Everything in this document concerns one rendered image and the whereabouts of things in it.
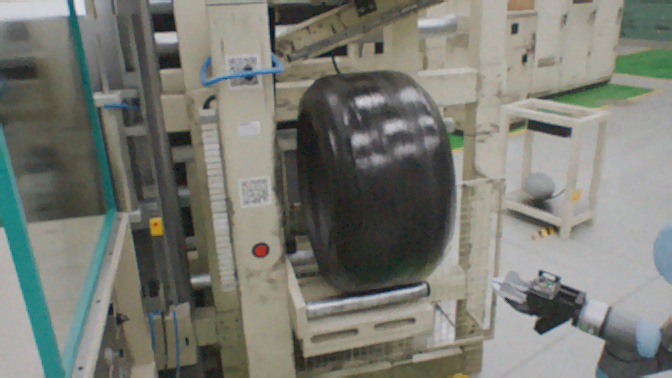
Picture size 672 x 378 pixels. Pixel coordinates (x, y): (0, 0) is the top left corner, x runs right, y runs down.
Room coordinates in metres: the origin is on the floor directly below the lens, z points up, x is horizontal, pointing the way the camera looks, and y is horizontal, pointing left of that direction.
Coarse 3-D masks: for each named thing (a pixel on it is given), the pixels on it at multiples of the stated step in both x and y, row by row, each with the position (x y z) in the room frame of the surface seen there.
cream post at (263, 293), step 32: (224, 0) 1.27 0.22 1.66; (256, 0) 1.28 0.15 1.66; (224, 32) 1.26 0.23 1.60; (256, 32) 1.28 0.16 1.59; (224, 64) 1.26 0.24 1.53; (224, 96) 1.26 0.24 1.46; (256, 96) 1.28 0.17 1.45; (224, 128) 1.26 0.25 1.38; (224, 160) 1.26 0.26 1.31; (256, 160) 1.27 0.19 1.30; (256, 224) 1.27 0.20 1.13; (256, 256) 1.27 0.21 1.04; (256, 288) 1.27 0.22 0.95; (256, 320) 1.26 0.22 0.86; (288, 320) 1.28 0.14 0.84; (256, 352) 1.26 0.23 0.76; (288, 352) 1.28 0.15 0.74
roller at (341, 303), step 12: (384, 288) 1.29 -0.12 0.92; (396, 288) 1.29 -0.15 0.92; (408, 288) 1.29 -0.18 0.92; (420, 288) 1.30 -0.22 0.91; (312, 300) 1.25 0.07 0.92; (324, 300) 1.25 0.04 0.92; (336, 300) 1.25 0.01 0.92; (348, 300) 1.25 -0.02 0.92; (360, 300) 1.25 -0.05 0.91; (372, 300) 1.26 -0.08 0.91; (384, 300) 1.27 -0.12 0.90; (396, 300) 1.28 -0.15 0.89; (312, 312) 1.22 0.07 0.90; (324, 312) 1.23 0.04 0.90; (336, 312) 1.24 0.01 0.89
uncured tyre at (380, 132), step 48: (336, 96) 1.30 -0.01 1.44; (384, 96) 1.30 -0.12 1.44; (336, 144) 1.20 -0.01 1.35; (384, 144) 1.19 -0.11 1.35; (432, 144) 1.21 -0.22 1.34; (336, 192) 1.16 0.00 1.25; (384, 192) 1.14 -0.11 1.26; (432, 192) 1.17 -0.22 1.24; (336, 240) 1.16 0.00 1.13; (384, 240) 1.14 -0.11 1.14; (432, 240) 1.17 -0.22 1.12
